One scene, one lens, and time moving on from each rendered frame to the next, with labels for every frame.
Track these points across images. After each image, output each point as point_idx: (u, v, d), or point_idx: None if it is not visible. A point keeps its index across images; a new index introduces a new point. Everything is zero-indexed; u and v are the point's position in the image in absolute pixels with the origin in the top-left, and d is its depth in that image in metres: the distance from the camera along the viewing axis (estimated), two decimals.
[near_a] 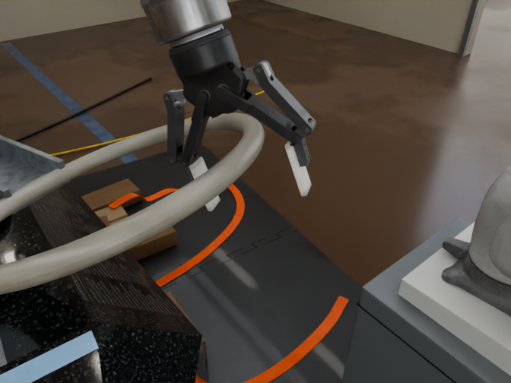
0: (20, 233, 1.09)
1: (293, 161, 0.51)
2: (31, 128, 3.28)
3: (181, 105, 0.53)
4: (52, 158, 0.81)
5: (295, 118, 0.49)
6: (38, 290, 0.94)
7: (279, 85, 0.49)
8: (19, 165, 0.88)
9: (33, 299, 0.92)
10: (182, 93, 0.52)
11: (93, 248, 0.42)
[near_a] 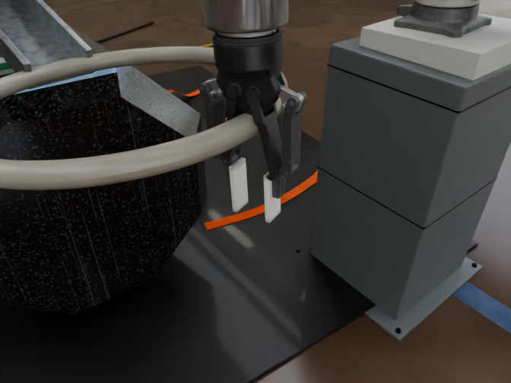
0: None
1: (267, 191, 0.53)
2: None
3: (217, 94, 0.52)
4: (81, 43, 0.79)
5: (285, 157, 0.50)
6: None
7: (297, 122, 0.48)
8: (52, 37, 0.86)
9: None
10: (216, 82, 0.51)
11: (65, 175, 0.42)
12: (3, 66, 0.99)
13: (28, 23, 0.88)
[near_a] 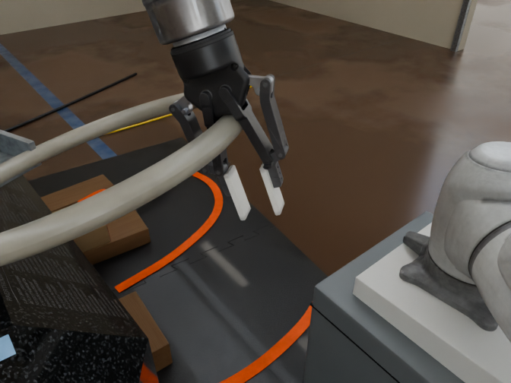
0: None
1: (268, 183, 0.54)
2: (9, 124, 3.20)
3: (188, 110, 0.53)
4: (20, 139, 0.76)
5: (275, 140, 0.51)
6: None
7: (274, 104, 0.50)
8: None
9: None
10: (185, 99, 0.52)
11: (74, 219, 0.39)
12: None
13: None
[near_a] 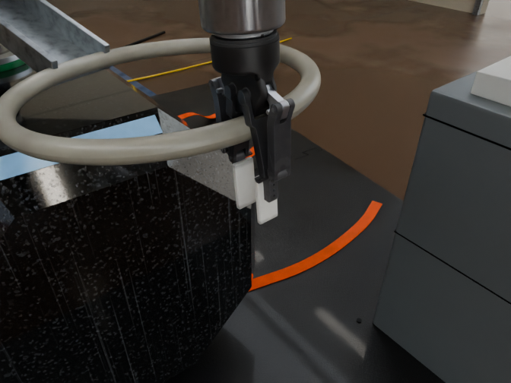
0: None
1: (257, 193, 0.53)
2: None
3: (223, 92, 0.53)
4: (98, 39, 0.82)
5: (271, 163, 0.49)
6: (94, 90, 0.90)
7: (285, 129, 0.47)
8: (59, 36, 0.87)
9: (90, 95, 0.88)
10: (223, 80, 0.52)
11: (171, 147, 0.47)
12: (23, 61, 1.02)
13: (31, 23, 0.88)
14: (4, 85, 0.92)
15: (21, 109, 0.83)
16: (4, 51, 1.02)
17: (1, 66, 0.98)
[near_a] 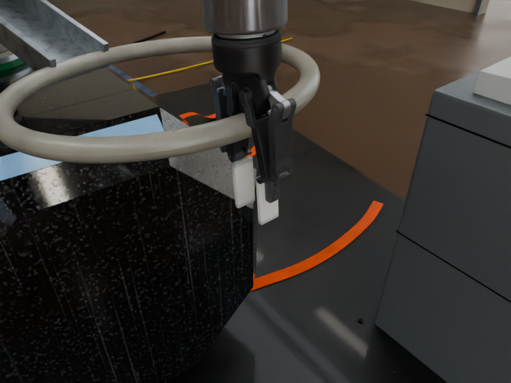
0: None
1: (258, 194, 0.53)
2: None
3: (224, 91, 0.52)
4: (96, 38, 0.81)
5: (272, 163, 0.49)
6: (96, 90, 0.90)
7: (286, 130, 0.47)
8: (58, 35, 0.87)
9: (92, 94, 0.88)
10: (223, 79, 0.52)
11: (169, 144, 0.47)
12: None
13: (30, 21, 0.88)
14: (6, 84, 0.92)
15: (23, 108, 0.82)
16: (4, 49, 1.03)
17: (4, 64, 0.98)
